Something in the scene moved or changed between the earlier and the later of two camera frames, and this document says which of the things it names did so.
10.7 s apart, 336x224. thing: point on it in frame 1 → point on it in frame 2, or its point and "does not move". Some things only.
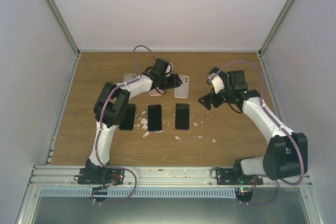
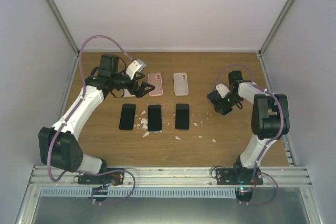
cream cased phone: (182, 91) does not move
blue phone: (154, 117) does not move
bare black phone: (214, 70) → (220, 105)
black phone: (127, 121) does not move
